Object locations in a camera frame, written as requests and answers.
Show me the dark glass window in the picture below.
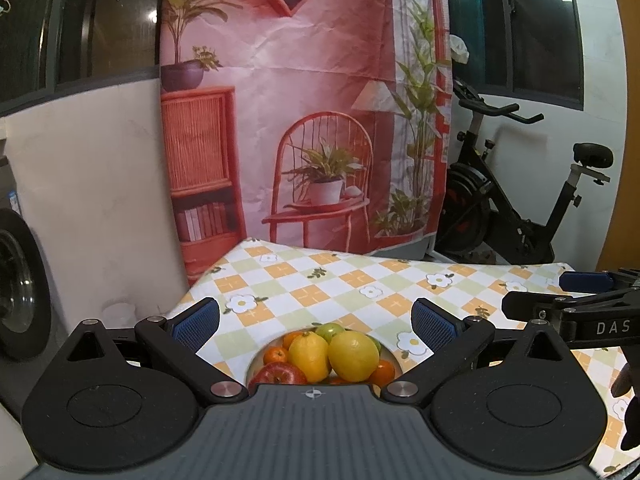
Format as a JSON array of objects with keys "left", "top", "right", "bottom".
[
  {"left": 445, "top": 0, "right": 586, "bottom": 111},
  {"left": 0, "top": 0, "right": 163, "bottom": 111}
]

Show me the white plastic bag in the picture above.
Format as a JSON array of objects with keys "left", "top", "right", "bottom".
[{"left": 450, "top": 35, "right": 471, "bottom": 66}]

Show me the person's right hand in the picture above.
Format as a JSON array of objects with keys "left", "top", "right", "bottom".
[{"left": 611, "top": 360, "right": 640, "bottom": 453}]

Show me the checked flower tablecloth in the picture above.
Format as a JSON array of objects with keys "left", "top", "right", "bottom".
[{"left": 165, "top": 237, "right": 640, "bottom": 478}]

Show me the yellow lemon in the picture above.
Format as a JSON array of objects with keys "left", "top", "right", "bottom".
[
  {"left": 287, "top": 331, "right": 331, "bottom": 383},
  {"left": 327, "top": 330, "right": 381, "bottom": 383}
]

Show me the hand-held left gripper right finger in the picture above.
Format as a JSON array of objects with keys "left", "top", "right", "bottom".
[{"left": 382, "top": 297, "right": 576, "bottom": 403}]

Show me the black exercise bike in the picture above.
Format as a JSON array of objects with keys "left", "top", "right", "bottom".
[{"left": 432, "top": 77, "right": 615, "bottom": 266}]

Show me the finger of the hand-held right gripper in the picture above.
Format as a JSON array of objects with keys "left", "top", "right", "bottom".
[
  {"left": 501, "top": 290, "right": 601, "bottom": 321},
  {"left": 559, "top": 268, "right": 640, "bottom": 293}
]

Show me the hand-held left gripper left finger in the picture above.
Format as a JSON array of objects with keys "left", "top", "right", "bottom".
[{"left": 62, "top": 297, "right": 249, "bottom": 403}]

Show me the red printed backdrop cloth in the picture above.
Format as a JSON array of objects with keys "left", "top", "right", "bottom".
[{"left": 159, "top": 0, "right": 453, "bottom": 281}]

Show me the grey washing machine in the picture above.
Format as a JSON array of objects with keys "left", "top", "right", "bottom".
[{"left": 0, "top": 155, "right": 53, "bottom": 363}]

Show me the cream round plate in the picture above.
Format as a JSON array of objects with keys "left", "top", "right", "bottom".
[{"left": 245, "top": 327, "right": 401, "bottom": 396}]

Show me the red apple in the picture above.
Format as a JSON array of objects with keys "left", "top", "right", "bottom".
[{"left": 248, "top": 361, "right": 308, "bottom": 392}]

